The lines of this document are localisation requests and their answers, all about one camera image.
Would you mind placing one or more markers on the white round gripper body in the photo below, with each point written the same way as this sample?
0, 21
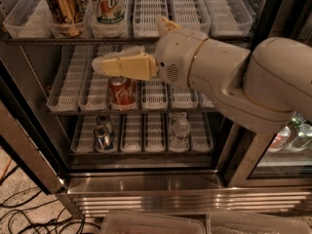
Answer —
175, 57

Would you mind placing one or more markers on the stainless steel fridge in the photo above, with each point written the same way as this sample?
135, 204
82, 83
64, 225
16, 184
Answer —
238, 174

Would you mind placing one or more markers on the left clear plastic bin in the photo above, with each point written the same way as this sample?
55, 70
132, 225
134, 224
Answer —
130, 222

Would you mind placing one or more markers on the silver blue can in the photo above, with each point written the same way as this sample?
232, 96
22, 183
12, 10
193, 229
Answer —
105, 120
102, 137

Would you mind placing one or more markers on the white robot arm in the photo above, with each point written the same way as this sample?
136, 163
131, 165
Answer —
259, 90

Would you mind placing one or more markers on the right clear plastic bin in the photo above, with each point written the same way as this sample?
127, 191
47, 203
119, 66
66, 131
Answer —
229, 222

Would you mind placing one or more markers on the clear plastic bin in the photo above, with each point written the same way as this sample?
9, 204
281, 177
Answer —
130, 222
229, 222

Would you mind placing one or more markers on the front red cola can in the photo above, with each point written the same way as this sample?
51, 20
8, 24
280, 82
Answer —
123, 90

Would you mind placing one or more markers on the top shelf far-left tray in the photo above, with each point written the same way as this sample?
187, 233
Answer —
28, 19

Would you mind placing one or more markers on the white green 7up can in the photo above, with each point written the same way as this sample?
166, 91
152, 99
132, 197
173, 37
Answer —
108, 11

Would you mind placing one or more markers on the gold brown soda can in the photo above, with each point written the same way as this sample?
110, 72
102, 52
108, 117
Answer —
68, 14

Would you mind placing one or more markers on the rear silver blue can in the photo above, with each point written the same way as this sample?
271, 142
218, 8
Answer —
105, 120

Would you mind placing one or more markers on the front silver blue can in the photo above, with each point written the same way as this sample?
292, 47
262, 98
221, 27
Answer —
102, 137

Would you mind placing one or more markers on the bottles behind glass door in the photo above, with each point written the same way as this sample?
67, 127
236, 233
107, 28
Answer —
295, 137

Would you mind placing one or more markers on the clear plastic water bottle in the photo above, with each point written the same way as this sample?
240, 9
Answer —
180, 131

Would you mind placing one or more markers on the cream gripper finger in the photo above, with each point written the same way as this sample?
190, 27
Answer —
164, 25
134, 63

